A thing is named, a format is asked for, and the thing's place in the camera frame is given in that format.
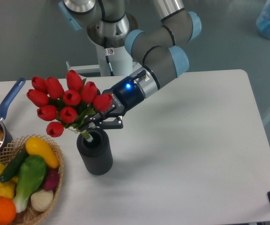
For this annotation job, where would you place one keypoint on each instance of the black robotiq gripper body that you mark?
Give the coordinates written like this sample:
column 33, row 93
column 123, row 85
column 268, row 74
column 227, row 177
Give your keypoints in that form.
column 126, row 94

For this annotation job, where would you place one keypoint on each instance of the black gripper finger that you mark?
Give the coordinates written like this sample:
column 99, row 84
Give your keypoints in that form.
column 98, row 122

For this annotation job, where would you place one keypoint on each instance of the red tulip bouquet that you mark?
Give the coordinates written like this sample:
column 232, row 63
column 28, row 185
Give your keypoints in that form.
column 64, row 109

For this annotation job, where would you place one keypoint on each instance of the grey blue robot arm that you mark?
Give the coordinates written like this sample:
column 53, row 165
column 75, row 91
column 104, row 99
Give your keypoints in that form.
column 146, row 62

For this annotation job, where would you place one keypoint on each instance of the dark grey ribbed vase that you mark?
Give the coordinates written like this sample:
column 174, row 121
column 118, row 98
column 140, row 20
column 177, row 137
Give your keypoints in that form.
column 96, row 155

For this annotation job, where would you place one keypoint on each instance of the yellow squash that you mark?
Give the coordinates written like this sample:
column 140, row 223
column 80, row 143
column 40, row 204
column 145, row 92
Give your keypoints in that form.
column 37, row 146

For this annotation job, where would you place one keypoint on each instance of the purple red onion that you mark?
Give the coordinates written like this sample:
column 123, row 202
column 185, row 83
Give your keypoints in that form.
column 52, row 180

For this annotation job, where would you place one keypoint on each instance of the green bok choy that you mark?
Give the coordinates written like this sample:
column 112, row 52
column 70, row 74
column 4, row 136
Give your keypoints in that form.
column 30, row 177

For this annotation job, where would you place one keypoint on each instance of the white garlic bulb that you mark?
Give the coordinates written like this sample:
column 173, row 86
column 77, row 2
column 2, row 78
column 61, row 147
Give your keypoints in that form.
column 41, row 200

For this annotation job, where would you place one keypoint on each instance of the green cucumber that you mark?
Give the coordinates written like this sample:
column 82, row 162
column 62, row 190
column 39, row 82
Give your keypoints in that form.
column 12, row 169

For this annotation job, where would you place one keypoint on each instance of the woven wicker basket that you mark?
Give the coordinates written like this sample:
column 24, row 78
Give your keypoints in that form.
column 30, row 216

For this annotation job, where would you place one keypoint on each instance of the orange fruit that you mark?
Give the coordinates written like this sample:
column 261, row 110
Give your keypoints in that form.
column 7, row 211

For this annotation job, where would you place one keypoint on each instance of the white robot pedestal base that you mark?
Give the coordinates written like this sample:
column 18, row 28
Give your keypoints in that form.
column 109, row 40

